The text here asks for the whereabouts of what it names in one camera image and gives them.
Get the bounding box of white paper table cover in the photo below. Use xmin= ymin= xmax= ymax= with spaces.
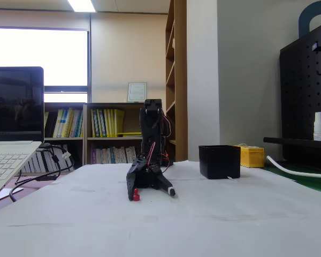
xmin=0 ymin=160 xmax=321 ymax=257

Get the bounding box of low wooden bookshelf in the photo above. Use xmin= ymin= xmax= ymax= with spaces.
xmin=44 ymin=102 xmax=87 ymax=172
xmin=83 ymin=102 xmax=163 ymax=165

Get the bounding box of flat yellow book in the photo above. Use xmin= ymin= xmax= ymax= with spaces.
xmin=117 ymin=131 xmax=143 ymax=138

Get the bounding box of dark teal arch panel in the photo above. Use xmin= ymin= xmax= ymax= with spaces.
xmin=298 ymin=0 xmax=321 ymax=39

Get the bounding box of framed certificate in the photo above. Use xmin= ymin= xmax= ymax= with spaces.
xmin=127 ymin=82 xmax=148 ymax=103

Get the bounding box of black square container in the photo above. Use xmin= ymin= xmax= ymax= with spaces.
xmin=198 ymin=145 xmax=241 ymax=180

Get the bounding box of purple white book row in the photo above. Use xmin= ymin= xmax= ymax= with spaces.
xmin=90 ymin=146 xmax=139 ymax=165

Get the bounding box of mixed colour book row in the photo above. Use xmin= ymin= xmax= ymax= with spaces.
xmin=44 ymin=108 xmax=84 ymax=139

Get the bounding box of red white servo wire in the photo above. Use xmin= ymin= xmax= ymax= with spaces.
xmin=146 ymin=108 xmax=172 ymax=175

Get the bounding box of yellow cardboard box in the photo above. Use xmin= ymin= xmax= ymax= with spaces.
xmin=234 ymin=143 xmax=265 ymax=169

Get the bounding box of white power cable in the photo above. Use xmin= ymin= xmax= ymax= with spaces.
xmin=266 ymin=155 xmax=321 ymax=181

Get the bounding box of white plastic bottle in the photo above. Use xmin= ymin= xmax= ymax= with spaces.
xmin=312 ymin=111 xmax=321 ymax=142

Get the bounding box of black usb cable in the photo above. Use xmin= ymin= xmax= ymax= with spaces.
xmin=9 ymin=149 xmax=75 ymax=203
xmin=14 ymin=146 xmax=62 ymax=186

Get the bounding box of window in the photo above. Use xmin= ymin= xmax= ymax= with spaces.
xmin=0 ymin=26 xmax=90 ymax=104

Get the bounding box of tall wooden bookshelf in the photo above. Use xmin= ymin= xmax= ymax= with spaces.
xmin=165 ymin=0 xmax=188 ymax=163

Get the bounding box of white binder row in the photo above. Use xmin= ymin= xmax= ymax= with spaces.
xmin=21 ymin=144 xmax=75 ymax=173

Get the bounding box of black pegboard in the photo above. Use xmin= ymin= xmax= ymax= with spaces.
xmin=279 ymin=18 xmax=321 ymax=167

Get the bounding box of white laptop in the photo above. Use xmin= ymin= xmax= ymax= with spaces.
xmin=0 ymin=66 xmax=45 ymax=204

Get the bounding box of white card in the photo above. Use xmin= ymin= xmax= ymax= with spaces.
xmin=0 ymin=187 xmax=25 ymax=202

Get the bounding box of black pegboard shelf rail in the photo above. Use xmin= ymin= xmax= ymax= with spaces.
xmin=263 ymin=137 xmax=321 ymax=149

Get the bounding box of ceiling light panel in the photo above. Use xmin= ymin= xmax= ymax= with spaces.
xmin=66 ymin=0 xmax=97 ymax=13

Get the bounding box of green desk mat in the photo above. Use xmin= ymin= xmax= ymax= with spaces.
xmin=262 ymin=160 xmax=321 ymax=196

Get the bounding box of yellow green book row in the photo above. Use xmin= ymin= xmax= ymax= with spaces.
xmin=90 ymin=108 xmax=125 ymax=138

